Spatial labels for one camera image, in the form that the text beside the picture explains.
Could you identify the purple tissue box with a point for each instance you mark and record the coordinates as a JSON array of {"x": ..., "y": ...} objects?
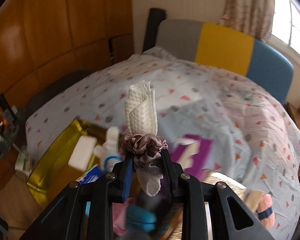
[{"x": 192, "y": 152}]

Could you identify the grey yellow blue sofa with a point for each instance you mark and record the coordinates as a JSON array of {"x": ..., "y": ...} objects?
[{"x": 214, "y": 45}]

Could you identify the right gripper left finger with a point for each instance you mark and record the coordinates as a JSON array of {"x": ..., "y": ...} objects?
[{"x": 123, "y": 180}]

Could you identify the gold metal tin box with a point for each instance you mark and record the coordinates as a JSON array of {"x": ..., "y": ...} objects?
[{"x": 52, "y": 172}]

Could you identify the beige patterned curtain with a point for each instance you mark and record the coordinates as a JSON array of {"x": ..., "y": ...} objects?
[{"x": 252, "y": 17}]

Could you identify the white sponge block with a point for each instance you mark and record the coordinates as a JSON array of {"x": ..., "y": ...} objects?
[{"x": 82, "y": 152}]

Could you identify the blue Tempo tissue pack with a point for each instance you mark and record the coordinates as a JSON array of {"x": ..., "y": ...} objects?
[{"x": 91, "y": 175}]

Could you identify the patterned plastic table cover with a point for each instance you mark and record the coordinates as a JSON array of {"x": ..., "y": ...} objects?
[{"x": 254, "y": 140}]

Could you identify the wooden wardrobe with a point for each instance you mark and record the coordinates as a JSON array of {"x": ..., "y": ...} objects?
[{"x": 44, "y": 40}]

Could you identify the white waffle cloth with scrunchie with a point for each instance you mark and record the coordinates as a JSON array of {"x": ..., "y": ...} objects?
[{"x": 142, "y": 140}]

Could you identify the pink cloth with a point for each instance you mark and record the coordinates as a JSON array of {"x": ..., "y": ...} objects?
[{"x": 119, "y": 212}]

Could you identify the pink towel navy band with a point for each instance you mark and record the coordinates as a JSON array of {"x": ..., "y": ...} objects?
[{"x": 264, "y": 211}]

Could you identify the white glove blue stripe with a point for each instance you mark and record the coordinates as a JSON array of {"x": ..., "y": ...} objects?
[{"x": 108, "y": 153}]

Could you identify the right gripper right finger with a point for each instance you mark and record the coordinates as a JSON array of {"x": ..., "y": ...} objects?
[{"x": 171, "y": 172}]

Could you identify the glass side table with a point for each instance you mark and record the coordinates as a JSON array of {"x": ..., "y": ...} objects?
[{"x": 11, "y": 127}]

